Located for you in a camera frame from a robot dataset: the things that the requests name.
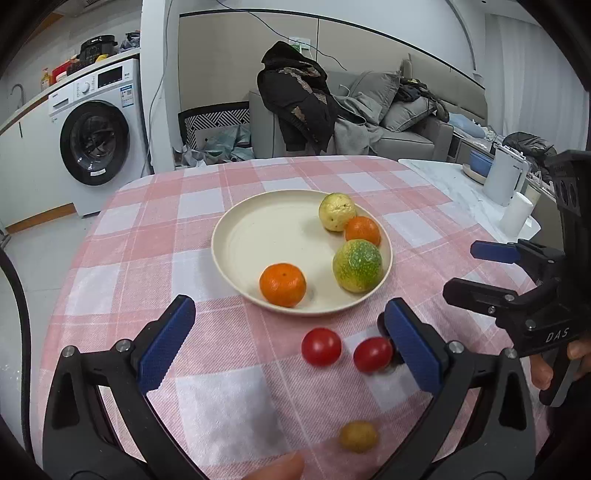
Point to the grey cushion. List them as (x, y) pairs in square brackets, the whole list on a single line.
[(404, 115), (380, 87)]

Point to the white cup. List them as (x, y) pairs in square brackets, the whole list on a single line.
[(516, 214)]

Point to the green yellow guava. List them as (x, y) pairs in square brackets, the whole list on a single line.
[(358, 266)]

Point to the black jacket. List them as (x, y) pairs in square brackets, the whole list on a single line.
[(295, 89)]

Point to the small orange mandarin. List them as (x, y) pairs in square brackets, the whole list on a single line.
[(363, 228)]

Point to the white washing machine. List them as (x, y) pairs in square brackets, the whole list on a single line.
[(101, 134)]

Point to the person's left hand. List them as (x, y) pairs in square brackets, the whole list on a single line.
[(288, 467)]

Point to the chrome faucet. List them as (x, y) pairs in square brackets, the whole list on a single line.
[(17, 96)]

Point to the person's right hand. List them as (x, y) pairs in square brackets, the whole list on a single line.
[(542, 373)]

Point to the pink checked tablecloth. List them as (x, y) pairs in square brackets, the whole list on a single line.
[(239, 394)]

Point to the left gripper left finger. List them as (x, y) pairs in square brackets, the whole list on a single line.
[(99, 423)]

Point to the yellow-brown longan fruit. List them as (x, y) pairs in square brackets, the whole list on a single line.
[(358, 436)]

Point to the cream round plate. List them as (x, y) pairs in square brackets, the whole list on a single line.
[(282, 227)]

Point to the white kitchen cabinet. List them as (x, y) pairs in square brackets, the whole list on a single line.
[(33, 178)]

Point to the large orange mandarin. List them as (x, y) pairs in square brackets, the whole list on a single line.
[(283, 285)]

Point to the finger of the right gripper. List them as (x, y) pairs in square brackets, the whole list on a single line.
[(541, 263), (506, 306)]

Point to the dark purple plum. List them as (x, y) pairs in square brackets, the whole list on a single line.
[(396, 357), (382, 326)]

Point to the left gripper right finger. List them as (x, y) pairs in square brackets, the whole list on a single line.
[(479, 423)]

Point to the red cherry tomato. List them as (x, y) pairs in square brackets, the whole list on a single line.
[(373, 354), (321, 347)]

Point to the grey sofa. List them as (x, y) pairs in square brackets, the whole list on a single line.
[(408, 131)]

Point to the white kettle appliance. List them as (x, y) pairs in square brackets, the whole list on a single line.
[(506, 176)]

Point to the pale yellow guava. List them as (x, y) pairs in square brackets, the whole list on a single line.
[(335, 211)]

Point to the orange bottle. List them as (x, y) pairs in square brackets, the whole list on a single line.
[(45, 81)]

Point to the black patterned storage basket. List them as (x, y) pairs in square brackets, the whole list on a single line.
[(216, 134)]

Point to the grey blanket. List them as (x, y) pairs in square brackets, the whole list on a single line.
[(357, 129)]

